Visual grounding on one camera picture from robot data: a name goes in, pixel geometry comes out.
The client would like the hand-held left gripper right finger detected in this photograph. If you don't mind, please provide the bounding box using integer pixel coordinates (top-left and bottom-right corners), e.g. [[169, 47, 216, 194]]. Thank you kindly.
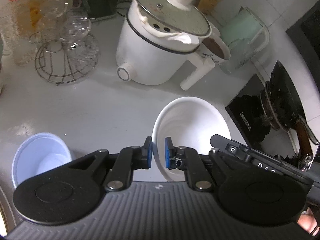
[[164, 137, 250, 192]]

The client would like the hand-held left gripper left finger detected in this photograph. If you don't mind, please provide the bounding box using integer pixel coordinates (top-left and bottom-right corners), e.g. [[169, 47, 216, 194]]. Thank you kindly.
[[67, 136, 153, 193]]

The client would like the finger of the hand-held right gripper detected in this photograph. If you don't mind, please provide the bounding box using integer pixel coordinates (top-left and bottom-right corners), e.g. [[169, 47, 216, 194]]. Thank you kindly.
[[209, 134, 253, 165]]

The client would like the large white bowl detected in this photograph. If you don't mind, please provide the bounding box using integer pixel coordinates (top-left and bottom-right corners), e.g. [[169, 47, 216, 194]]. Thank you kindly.
[[152, 97, 231, 182]]

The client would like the person's right hand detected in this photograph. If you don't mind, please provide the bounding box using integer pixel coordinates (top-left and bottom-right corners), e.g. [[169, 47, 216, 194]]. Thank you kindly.
[[297, 207, 320, 235]]

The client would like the black induction cooktop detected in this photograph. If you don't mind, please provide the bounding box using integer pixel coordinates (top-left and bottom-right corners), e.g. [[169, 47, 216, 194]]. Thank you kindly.
[[225, 74, 302, 157]]

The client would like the white electric cooking pot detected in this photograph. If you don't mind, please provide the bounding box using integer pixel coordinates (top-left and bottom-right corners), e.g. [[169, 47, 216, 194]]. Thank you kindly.
[[116, 0, 222, 91]]

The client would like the white mug with brown drink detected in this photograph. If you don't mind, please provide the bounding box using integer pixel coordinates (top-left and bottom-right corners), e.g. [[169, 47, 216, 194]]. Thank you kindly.
[[200, 36, 232, 67]]

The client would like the pale blue plastic bowl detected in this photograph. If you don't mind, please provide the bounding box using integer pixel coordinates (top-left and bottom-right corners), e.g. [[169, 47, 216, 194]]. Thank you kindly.
[[11, 132, 73, 189]]

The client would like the pale green pitcher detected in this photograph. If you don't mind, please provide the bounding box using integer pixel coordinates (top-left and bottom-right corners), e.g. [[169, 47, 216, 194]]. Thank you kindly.
[[221, 6, 271, 75]]

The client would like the glass pot lid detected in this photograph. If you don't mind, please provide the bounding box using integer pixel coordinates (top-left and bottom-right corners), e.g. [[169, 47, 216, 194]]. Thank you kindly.
[[132, 0, 211, 39]]

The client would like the black appliance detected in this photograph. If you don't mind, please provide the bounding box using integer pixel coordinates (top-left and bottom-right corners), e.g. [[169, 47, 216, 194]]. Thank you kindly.
[[286, 5, 320, 67]]

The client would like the clear drinking glass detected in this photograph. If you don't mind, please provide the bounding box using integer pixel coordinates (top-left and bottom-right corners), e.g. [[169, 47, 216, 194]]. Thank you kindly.
[[60, 16, 92, 58], [41, 0, 69, 43]]

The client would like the tan sponge block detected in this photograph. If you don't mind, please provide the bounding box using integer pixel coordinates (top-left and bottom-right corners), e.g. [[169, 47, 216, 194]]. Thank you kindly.
[[197, 0, 221, 15]]

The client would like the goblet with purple base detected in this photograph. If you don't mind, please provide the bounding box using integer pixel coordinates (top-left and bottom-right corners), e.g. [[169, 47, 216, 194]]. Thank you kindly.
[[67, 0, 90, 18]]

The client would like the black wok with wooden handle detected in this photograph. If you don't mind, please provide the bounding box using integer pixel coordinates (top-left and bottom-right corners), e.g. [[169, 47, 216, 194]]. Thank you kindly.
[[260, 60, 320, 172]]

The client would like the wire glass rack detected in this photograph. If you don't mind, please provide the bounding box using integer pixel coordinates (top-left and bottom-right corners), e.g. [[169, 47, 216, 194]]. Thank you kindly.
[[30, 31, 99, 86]]

